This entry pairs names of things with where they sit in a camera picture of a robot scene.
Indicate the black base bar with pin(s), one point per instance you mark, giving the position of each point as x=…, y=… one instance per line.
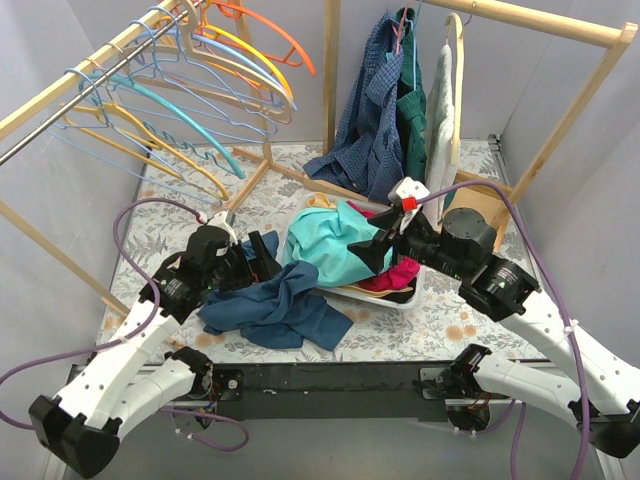
x=351, y=390

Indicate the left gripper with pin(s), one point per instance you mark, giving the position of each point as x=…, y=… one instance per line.
x=250, y=258

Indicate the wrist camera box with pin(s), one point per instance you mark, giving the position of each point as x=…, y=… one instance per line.
x=408, y=194
x=223, y=219

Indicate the wooden clothes rack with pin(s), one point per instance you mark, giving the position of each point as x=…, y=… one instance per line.
x=563, y=106
x=331, y=43

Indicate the magenta garment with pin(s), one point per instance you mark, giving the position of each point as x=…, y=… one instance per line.
x=398, y=276

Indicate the teal t shirt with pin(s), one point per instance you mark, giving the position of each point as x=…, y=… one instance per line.
x=321, y=236

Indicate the left wooden clothes rack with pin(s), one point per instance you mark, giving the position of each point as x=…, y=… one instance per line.
x=331, y=43

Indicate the dark blue garment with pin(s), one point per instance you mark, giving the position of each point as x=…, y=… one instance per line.
x=276, y=313

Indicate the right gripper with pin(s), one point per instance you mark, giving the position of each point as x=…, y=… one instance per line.
x=393, y=238

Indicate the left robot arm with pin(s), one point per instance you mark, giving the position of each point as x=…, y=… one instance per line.
x=84, y=423

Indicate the yellow orange hanger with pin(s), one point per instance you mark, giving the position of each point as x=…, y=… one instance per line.
x=242, y=61

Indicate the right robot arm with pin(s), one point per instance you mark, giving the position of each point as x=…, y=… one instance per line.
x=597, y=392

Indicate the white plastic basket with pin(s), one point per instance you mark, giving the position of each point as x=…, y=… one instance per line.
x=404, y=299

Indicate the right wooden clothes rack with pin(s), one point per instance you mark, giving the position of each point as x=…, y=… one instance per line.
x=563, y=106

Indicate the beige t shirt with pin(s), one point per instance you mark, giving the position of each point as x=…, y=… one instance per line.
x=321, y=200

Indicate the floral table cloth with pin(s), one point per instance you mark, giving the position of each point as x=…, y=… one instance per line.
x=437, y=327

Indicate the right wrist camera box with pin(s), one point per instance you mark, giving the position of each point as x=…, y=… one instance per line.
x=408, y=194

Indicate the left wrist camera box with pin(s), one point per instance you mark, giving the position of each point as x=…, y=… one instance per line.
x=223, y=219

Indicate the dark green garment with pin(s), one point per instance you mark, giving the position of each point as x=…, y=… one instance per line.
x=411, y=99

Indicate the metal rod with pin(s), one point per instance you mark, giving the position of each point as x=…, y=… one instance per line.
x=68, y=80

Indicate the white garment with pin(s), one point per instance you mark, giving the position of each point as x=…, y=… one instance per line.
x=438, y=136

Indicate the thin light blue wire hanger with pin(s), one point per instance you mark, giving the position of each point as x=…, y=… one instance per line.
x=98, y=97

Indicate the blue plaid shirt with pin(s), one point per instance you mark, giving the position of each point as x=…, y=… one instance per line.
x=367, y=155

